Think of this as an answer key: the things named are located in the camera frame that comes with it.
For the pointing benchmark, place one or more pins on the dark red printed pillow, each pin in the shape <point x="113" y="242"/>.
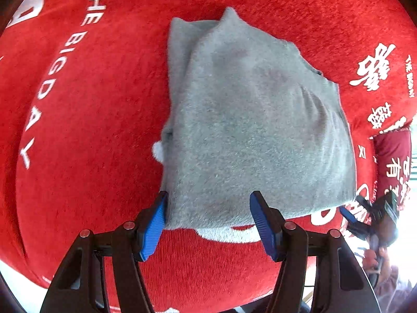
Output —
<point x="391" y="150"/>

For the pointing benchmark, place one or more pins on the grey sweater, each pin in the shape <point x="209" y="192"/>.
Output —
<point x="254" y="130"/>

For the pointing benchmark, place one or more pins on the red printed blanket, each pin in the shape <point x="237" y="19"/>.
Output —
<point x="97" y="137"/>

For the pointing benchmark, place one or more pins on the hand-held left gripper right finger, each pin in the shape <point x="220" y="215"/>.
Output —
<point x="264" y="228"/>

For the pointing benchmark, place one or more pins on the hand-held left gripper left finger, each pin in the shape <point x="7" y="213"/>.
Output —
<point x="153" y="228"/>

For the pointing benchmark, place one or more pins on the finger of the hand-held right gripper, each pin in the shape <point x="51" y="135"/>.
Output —
<point x="365" y="202"/>
<point x="350" y="216"/>

